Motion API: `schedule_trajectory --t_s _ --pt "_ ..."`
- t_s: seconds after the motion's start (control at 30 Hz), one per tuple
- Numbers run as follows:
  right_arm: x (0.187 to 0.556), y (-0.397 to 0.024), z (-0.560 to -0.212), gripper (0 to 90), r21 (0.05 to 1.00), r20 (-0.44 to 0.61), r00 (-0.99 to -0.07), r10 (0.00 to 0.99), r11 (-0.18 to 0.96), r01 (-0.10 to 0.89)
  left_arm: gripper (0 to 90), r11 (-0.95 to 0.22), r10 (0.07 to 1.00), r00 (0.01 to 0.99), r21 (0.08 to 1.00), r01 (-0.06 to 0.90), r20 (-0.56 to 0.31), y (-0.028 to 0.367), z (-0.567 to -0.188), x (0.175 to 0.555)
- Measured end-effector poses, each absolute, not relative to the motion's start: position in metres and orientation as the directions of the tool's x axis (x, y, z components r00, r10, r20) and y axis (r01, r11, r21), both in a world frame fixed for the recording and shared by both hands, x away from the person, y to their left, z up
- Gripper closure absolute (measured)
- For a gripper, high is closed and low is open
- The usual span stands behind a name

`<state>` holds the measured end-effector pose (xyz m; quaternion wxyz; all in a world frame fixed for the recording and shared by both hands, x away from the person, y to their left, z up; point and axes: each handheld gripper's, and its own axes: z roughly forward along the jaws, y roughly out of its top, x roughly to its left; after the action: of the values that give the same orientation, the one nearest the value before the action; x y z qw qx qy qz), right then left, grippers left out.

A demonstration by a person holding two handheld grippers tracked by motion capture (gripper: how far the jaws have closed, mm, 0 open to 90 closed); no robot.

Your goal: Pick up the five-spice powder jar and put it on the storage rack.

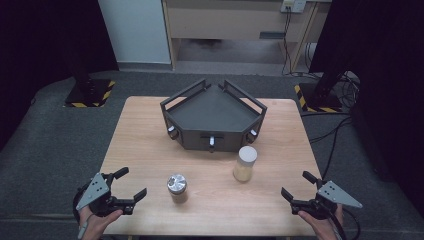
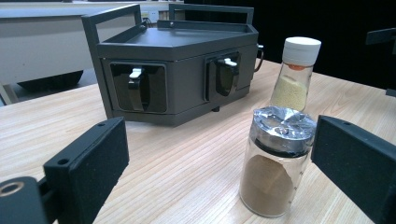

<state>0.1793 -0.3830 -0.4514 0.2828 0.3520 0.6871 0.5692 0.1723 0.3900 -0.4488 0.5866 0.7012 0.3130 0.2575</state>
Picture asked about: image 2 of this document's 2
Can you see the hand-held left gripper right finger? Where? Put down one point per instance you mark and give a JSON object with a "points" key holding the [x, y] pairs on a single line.
{"points": [[358, 165]]}

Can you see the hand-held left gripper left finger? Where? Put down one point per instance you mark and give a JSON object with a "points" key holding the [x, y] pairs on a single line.
{"points": [[93, 161]]}

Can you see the glass jar with brown powder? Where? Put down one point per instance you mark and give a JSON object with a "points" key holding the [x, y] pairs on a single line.
{"points": [[267, 183]]}

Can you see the white-capped bottle of yellow granules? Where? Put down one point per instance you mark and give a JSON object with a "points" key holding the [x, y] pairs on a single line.
{"points": [[291, 90]]}

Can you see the small dark block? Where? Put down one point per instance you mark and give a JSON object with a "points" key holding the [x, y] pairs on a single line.
{"points": [[391, 92]]}

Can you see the white counter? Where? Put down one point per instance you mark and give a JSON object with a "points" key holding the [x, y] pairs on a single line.
{"points": [[37, 46]]}

